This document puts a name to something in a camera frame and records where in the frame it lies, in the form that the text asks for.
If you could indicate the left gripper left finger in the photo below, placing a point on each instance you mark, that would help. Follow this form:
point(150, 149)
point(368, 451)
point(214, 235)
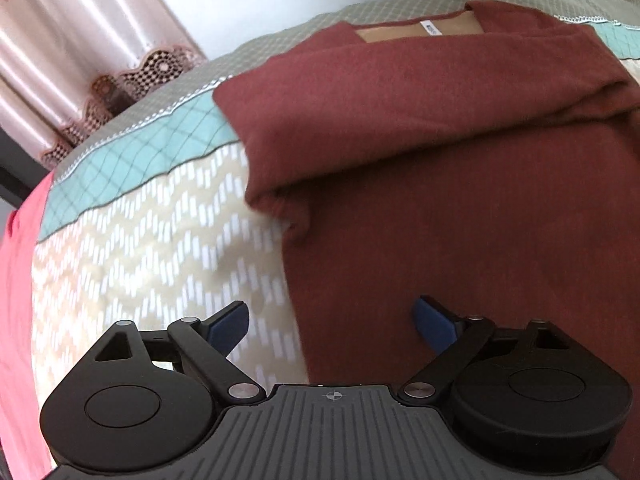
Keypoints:
point(203, 347)

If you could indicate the dark window frame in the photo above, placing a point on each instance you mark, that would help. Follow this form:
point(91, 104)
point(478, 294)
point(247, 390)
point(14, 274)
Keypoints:
point(19, 173)

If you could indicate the patterned bed quilt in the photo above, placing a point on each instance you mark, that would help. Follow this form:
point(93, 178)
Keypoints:
point(148, 223)

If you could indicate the pink fleece blanket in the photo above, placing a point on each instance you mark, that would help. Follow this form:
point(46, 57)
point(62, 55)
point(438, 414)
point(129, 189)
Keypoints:
point(21, 440)

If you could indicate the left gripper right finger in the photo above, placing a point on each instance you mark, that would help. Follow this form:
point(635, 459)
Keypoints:
point(456, 342)

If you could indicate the dark red long-sleeve sweater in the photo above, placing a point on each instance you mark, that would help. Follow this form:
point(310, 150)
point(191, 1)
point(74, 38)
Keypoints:
point(493, 166)

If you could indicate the pink satin lace curtain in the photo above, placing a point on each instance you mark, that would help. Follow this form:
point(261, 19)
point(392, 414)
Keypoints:
point(68, 67)

